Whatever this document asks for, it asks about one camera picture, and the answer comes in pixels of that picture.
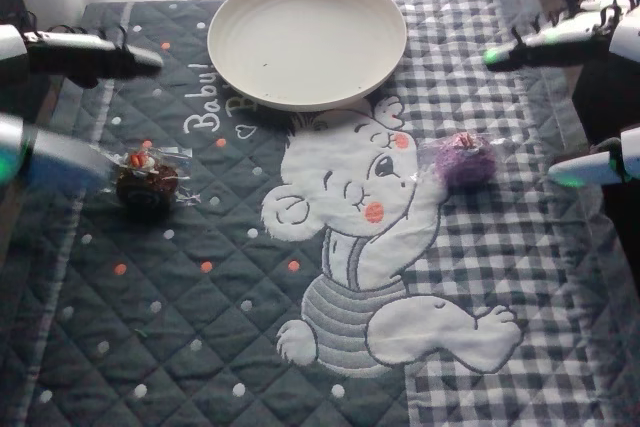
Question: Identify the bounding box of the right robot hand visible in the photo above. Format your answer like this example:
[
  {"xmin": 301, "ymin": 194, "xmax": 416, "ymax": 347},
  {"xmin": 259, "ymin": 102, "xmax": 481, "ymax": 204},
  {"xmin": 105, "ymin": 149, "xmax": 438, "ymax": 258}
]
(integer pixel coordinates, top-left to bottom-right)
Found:
[{"xmin": 483, "ymin": 9, "xmax": 615, "ymax": 74}]

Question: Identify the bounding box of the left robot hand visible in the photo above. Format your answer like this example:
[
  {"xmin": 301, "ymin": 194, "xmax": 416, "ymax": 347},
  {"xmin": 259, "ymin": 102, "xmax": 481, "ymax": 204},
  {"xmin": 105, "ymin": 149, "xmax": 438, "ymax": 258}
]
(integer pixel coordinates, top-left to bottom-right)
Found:
[{"xmin": 23, "ymin": 29, "xmax": 165, "ymax": 89}]

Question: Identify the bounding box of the chocolate cake piece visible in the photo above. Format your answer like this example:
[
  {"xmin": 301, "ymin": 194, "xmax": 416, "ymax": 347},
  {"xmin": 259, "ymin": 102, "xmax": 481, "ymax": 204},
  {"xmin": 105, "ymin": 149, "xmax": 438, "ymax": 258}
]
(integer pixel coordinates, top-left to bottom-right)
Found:
[{"xmin": 97, "ymin": 141, "xmax": 202, "ymax": 223}]

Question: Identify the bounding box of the pink frosted cake piece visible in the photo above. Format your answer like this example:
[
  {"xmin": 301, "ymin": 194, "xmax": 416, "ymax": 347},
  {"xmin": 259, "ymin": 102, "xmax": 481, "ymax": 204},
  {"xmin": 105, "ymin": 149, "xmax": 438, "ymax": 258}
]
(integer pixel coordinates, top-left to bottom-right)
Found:
[{"xmin": 412, "ymin": 130, "xmax": 502, "ymax": 193}]

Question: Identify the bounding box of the white round plate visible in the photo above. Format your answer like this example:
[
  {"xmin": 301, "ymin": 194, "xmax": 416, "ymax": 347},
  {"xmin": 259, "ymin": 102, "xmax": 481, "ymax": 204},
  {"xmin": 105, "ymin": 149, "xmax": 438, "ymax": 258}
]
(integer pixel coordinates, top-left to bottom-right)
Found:
[{"xmin": 207, "ymin": 0, "xmax": 408, "ymax": 111}]

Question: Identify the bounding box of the grey quilt with printed bear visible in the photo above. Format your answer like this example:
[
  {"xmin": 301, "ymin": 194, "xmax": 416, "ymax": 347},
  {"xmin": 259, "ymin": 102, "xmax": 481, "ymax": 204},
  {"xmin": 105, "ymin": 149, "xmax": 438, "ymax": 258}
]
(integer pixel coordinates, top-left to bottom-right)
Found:
[{"xmin": 0, "ymin": 0, "xmax": 640, "ymax": 427}]

